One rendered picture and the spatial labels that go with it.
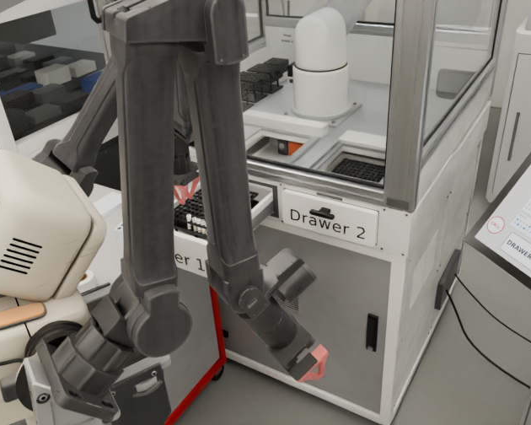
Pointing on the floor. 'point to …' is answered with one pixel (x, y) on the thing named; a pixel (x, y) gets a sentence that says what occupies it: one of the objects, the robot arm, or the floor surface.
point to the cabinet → (363, 305)
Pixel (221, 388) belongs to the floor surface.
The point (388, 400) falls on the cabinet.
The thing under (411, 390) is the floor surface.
